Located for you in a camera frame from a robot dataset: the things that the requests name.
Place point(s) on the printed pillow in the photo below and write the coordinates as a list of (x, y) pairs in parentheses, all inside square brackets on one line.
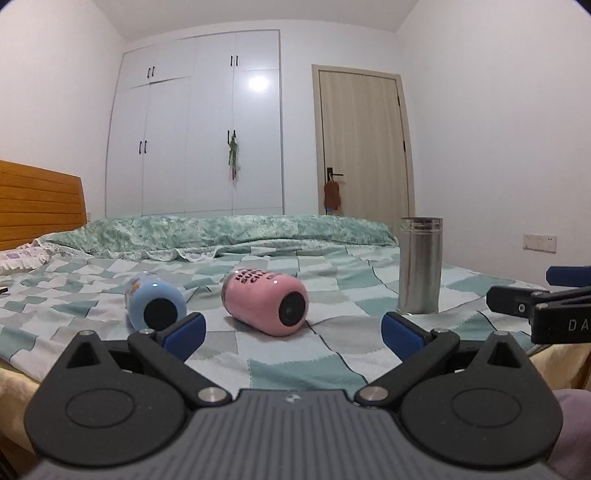
[(21, 258)]

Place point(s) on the white wall socket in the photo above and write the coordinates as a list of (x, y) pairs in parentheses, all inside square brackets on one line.
[(539, 242)]

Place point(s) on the light blue cup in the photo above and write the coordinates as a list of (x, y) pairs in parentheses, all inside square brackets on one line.
[(154, 302)]

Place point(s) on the wooden headboard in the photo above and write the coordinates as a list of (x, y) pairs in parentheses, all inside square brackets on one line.
[(39, 203)]

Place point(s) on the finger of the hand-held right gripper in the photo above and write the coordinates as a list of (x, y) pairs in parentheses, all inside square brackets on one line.
[(570, 275), (508, 300)]

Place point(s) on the white wardrobe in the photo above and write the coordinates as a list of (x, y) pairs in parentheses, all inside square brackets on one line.
[(194, 129)]

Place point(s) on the pink cup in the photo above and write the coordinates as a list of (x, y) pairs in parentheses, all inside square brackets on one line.
[(263, 300)]

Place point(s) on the stainless steel cup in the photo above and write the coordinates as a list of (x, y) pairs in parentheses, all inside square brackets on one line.
[(419, 267)]

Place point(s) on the beige wooden door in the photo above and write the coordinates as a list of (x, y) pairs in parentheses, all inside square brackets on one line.
[(364, 138)]

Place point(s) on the person's pink clothing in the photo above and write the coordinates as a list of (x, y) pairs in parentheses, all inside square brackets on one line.
[(575, 434)]

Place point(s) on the checked green white blanket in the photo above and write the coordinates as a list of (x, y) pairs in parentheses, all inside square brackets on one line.
[(286, 355)]

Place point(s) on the green hanging ornament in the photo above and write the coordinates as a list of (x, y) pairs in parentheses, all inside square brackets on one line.
[(233, 157)]

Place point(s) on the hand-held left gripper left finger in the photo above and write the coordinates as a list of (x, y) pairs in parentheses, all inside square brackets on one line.
[(187, 333)]

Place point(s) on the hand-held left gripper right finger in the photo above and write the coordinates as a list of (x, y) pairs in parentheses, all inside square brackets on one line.
[(400, 336)]

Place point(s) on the brown plush toy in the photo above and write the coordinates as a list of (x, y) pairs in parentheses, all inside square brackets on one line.
[(332, 196)]

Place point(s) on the green floral quilt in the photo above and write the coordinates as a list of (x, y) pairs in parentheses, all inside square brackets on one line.
[(207, 233)]

